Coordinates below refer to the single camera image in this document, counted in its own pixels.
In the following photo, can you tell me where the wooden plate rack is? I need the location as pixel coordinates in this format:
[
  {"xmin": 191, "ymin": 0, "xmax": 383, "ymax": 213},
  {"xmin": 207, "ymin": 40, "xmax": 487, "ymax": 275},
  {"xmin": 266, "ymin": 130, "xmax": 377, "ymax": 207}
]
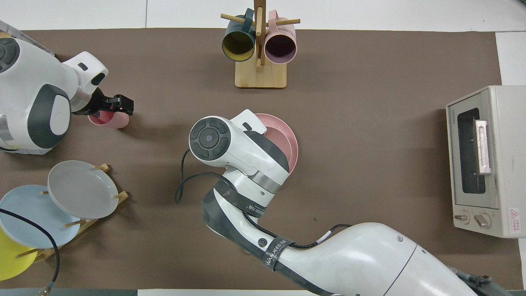
[{"xmin": 16, "ymin": 163, "xmax": 129, "ymax": 264}]

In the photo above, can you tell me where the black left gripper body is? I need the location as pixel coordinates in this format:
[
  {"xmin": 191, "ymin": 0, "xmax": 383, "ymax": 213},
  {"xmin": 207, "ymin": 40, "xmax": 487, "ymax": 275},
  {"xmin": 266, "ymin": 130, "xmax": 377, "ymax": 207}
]
[{"xmin": 72, "ymin": 88, "xmax": 120, "ymax": 116}]

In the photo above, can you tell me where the pale pink mug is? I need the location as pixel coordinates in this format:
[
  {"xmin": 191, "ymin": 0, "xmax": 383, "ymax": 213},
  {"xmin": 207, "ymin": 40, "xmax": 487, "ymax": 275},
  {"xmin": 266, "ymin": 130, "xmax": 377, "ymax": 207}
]
[{"xmin": 264, "ymin": 9, "xmax": 298, "ymax": 65}]

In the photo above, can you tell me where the wooden mug tree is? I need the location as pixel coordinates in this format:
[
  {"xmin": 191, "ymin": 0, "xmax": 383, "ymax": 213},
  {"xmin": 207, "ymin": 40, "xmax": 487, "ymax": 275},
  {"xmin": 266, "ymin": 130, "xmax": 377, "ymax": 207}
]
[{"xmin": 220, "ymin": 0, "xmax": 301, "ymax": 89}]

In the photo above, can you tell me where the pink plate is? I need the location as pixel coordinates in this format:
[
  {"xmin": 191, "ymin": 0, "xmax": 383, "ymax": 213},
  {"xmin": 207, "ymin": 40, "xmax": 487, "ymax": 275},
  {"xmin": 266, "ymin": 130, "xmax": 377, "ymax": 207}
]
[{"xmin": 254, "ymin": 113, "xmax": 299, "ymax": 176}]

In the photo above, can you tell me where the beige toaster oven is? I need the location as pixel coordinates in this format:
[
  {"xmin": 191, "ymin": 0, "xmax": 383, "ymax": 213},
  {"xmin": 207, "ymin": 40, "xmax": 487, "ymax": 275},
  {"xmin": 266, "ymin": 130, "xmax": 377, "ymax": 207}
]
[{"xmin": 445, "ymin": 85, "xmax": 526, "ymax": 239}]

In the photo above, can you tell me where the light blue plate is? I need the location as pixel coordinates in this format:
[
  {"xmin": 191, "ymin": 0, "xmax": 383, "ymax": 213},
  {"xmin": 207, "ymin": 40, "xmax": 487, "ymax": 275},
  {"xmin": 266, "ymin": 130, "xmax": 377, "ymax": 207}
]
[{"xmin": 0, "ymin": 184, "xmax": 82, "ymax": 249}]

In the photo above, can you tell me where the pink cup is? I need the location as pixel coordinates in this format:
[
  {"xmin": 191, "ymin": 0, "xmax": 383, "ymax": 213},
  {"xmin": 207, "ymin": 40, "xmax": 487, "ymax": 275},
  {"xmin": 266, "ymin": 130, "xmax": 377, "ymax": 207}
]
[{"xmin": 87, "ymin": 110, "xmax": 130, "ymax": 130}]

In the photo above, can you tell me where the yellow plate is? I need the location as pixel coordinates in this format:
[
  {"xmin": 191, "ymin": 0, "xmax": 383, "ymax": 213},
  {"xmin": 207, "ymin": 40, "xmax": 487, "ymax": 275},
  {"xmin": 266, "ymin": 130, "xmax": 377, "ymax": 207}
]
[{"xmin": 0, "ymin": 227, "xmax": 40, "ymax": 282}]

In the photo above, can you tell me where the grey plate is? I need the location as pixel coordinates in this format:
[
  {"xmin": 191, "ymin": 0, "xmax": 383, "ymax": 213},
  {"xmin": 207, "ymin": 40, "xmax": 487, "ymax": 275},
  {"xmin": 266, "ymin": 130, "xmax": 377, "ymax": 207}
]
[{"xmin": 47, "ymin": 160, "xmax": 120, "ymax": 220}]

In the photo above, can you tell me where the brown table mat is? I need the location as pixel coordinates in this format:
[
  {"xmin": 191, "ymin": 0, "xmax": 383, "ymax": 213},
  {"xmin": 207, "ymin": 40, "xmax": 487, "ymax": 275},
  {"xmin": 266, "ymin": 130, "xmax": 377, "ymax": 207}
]
[{"xmin": 0, "ymin": 28, "xmax": 525, "ymax": 291}]

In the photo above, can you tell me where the dark teal mug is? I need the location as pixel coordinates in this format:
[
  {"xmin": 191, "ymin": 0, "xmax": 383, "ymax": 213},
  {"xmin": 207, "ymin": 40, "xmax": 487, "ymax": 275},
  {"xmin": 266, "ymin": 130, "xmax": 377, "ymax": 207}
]
[{"xmin": 221, "ymin": 8, "xmax": 256, "ymax": 62}]

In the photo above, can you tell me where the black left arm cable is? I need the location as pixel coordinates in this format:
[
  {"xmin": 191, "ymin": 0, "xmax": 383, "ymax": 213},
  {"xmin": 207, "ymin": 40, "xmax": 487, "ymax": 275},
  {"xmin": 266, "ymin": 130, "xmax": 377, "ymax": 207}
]
[{"xmin": 0, "ymin": 208, "xmax": 61, "ymax": 296}]

